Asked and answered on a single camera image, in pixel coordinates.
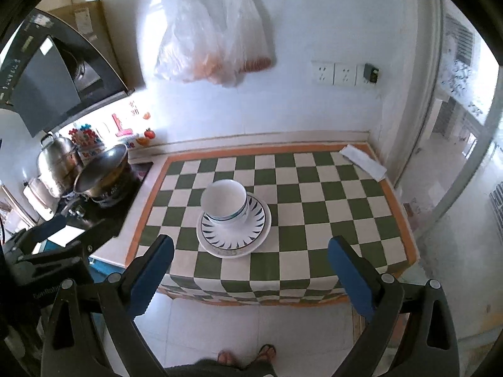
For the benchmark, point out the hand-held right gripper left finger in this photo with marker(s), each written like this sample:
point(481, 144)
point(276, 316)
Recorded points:
point(151, 275)

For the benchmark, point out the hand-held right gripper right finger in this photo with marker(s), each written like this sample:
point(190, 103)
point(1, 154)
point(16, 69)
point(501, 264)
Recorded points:
point(351, 279)

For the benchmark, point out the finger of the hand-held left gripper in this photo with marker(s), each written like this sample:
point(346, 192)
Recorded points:
point(51, 257)

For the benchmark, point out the large white plate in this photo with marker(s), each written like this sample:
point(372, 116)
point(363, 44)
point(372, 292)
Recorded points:
point(235, 253)

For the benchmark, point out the white bowl with blue pattern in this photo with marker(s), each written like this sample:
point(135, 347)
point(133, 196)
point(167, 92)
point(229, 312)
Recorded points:
point(226, 200)

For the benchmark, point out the blue striped white plate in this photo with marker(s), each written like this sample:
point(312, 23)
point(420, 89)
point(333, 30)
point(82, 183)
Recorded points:
point(255, 224)

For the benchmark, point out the white container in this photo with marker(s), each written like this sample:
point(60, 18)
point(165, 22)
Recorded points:
point(37, 200)

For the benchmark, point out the black gas stove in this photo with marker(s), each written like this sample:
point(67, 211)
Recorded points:
point(118, 204)

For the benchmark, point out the green white checkered tablecloth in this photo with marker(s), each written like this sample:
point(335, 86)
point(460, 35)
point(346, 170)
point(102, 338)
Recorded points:
point(298, 204)

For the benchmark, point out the steel kettle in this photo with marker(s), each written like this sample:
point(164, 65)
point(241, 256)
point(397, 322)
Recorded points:
point(55, 165)

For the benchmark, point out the steel wok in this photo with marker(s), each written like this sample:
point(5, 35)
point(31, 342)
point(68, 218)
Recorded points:
point(102, 169)

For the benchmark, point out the person's left foot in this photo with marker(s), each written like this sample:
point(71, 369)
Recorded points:
point(226, 358)

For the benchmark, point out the person's foot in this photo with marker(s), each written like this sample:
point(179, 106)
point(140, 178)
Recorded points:
point(266, 352)
point(226, 358)

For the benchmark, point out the person's right foot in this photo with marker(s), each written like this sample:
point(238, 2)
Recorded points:
point(266, 352)

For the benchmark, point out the person's dark clothing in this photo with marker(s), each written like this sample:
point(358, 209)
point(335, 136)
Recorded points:
point(220, 370)

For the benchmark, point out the folded white cloth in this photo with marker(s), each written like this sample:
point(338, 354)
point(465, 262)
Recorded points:
point(363, 161)

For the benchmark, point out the white radiator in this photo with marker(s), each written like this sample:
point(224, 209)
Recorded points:
point(497, 208)

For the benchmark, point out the black range hood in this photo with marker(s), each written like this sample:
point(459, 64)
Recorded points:
point(47, 74)

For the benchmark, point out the clear plastic bag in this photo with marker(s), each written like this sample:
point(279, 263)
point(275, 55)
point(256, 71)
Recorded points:
point(251, 39)
point(188, 47)

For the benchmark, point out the colourful letter wall sticker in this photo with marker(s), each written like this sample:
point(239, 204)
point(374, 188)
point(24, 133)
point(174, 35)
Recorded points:
point(88, 139)

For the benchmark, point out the grey door frame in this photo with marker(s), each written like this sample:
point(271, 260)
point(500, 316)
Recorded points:
point(448, 196)

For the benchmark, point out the orange slice wall sticker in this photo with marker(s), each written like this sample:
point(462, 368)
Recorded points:
point(142, 140)

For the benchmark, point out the white wall socket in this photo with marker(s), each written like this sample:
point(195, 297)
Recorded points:
point(345, 74)
point(323, 72)

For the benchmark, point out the black wall plug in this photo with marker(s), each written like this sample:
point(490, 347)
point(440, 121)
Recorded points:
point(371, 72)

